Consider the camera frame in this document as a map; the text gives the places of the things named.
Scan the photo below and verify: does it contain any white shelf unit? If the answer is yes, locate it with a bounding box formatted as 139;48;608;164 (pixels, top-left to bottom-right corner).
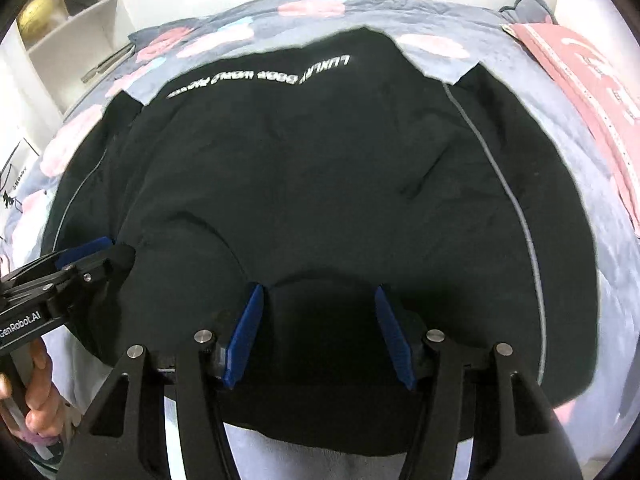
0;0;136;128

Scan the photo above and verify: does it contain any grey floral bed quilt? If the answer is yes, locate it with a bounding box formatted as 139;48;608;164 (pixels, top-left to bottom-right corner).
0;0;640;480

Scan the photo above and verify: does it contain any grey pillow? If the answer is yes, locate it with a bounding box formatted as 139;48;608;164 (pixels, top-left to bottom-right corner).
500;0;559;26

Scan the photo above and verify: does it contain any yellow round object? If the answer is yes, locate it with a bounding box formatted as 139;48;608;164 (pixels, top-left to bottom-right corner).
17;0;54;37

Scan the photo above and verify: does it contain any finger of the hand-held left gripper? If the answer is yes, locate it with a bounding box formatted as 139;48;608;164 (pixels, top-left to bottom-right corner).
54;236;117;270
65;245;137;294

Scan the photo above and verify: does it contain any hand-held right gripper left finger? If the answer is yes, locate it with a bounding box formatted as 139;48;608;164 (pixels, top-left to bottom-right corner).
55;282;266;480

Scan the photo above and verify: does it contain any white printed box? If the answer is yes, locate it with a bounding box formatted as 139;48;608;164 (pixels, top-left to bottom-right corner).
0;135;43;211

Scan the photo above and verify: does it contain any pink blanket with white trim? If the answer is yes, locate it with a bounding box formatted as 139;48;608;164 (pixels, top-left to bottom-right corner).
502;22;640;238

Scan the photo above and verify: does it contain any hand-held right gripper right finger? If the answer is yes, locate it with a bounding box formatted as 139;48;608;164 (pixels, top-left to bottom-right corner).
374;284;583;480

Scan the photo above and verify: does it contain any person's left hand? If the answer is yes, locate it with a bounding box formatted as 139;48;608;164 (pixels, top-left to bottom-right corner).
0;340;67;436

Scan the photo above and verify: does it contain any black jacket with grey piping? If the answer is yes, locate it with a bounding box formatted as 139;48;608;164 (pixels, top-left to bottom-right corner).
50;27;599;453

